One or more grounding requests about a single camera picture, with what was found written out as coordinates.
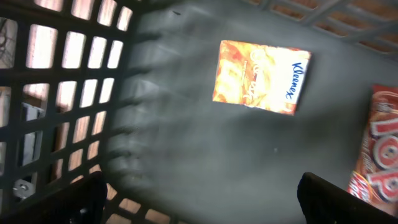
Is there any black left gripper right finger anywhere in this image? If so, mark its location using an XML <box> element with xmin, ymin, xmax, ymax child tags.
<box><xmin>297</xmin><ymin>172</ymin><xmax>397</xmax><ymax>224</ymax></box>

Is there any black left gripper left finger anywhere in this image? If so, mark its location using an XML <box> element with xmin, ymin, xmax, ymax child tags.
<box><xmin>1</xmin><ymin>171</ymin><xmax>108</xmax><ymax>224</ymax></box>

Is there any red Top chocolate bar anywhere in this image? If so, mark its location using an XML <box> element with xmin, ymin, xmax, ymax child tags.
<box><xmin>347</xmin><ymin>85</ymin><xmax>397</xmax><ymax>217</ymax></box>

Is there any orange Kleenex tissue pack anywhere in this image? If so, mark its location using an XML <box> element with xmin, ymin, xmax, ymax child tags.
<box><xmin>212</xmin><ymin>40</ymin><xmax>312</xmax><ymax>116</ymax></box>

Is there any grey plastic basket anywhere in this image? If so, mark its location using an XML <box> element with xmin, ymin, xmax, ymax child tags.
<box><xmin>1</xmin><ymin>1</ymin><xmax>397</xmax><ymax>223</ymax></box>

